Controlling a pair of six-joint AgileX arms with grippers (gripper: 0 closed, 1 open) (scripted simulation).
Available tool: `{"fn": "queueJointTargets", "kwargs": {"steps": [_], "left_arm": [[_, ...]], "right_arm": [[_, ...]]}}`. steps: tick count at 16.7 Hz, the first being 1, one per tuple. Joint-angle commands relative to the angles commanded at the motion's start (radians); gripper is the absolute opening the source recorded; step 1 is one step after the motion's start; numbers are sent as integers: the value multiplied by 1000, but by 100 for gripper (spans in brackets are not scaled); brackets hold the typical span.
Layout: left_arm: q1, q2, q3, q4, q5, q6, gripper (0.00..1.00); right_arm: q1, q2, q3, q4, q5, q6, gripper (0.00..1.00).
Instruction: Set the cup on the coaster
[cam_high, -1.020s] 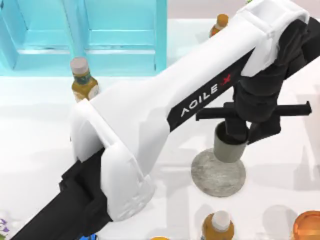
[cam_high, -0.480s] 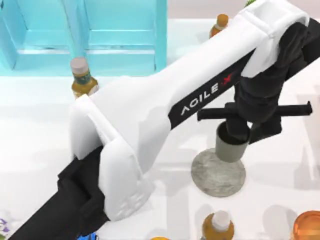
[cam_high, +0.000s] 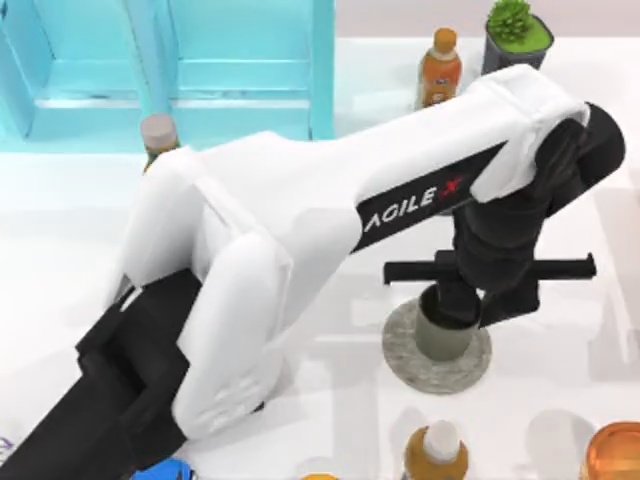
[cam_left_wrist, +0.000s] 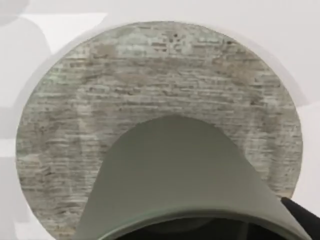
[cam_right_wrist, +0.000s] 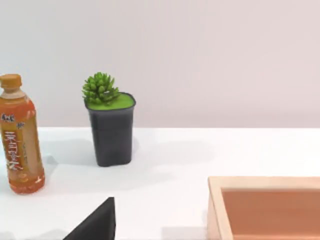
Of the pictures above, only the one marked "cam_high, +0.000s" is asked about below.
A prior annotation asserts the grey cup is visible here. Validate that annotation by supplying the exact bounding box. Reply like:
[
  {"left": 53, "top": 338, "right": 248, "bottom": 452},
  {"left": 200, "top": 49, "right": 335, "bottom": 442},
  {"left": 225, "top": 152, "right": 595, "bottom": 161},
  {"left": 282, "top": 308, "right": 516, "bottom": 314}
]
[{"left": 417, "top": 297, "right": 485, "bottom": 362}]

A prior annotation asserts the grey round coaster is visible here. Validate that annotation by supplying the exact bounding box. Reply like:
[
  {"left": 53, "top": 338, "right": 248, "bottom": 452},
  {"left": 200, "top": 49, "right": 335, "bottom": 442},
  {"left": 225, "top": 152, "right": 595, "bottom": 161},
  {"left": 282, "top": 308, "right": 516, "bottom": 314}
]
[{"left": 382, "top": 298, "right": 493, "bottom": 394}]

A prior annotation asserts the orange bottle with white cap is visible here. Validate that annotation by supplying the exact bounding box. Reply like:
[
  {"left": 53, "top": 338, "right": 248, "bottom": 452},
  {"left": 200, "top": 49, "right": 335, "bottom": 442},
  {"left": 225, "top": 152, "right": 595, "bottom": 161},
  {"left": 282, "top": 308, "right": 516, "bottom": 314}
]
[{"left": 403, "top": 420, "right": 471, "bottom": 480}]

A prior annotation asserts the orange translucent cup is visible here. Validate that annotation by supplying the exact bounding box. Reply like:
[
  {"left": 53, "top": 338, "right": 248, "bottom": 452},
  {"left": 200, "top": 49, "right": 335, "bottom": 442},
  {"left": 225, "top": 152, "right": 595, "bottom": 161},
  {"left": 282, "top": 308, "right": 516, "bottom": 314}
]
[{"left": 579, "top": 421, "right": 640, "bottom": 480}]

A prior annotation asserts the grey pot with green plant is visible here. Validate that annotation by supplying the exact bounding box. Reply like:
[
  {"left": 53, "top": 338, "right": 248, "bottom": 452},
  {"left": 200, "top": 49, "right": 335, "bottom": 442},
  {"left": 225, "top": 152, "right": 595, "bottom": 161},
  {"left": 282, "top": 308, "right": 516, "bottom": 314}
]
[{"left": 481, "top": 0, "right": 556, "bottom": 77}]

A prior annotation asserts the blue and white object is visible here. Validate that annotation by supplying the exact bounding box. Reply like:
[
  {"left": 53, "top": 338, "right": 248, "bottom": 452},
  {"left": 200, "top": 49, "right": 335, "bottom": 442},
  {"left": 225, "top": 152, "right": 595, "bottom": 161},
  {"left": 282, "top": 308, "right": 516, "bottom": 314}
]
[{"left": 133, "top": 456, "right": 200, "bottom": 480}]

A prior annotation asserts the bottle with pale pink cap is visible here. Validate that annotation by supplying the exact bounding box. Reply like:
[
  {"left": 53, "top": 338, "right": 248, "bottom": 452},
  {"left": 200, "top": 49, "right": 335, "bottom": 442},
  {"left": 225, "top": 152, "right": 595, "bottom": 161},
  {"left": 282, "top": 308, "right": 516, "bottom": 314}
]
[{"left": 140, "top": 113, "right": 181, "bottom": 174}]

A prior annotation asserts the light blue rack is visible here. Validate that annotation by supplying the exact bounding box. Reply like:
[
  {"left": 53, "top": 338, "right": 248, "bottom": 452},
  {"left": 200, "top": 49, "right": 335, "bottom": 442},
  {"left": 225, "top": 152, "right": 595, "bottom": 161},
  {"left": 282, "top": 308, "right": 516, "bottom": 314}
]
[{"left": 0, "top": 0, "right": 338, "bottom": 145}]

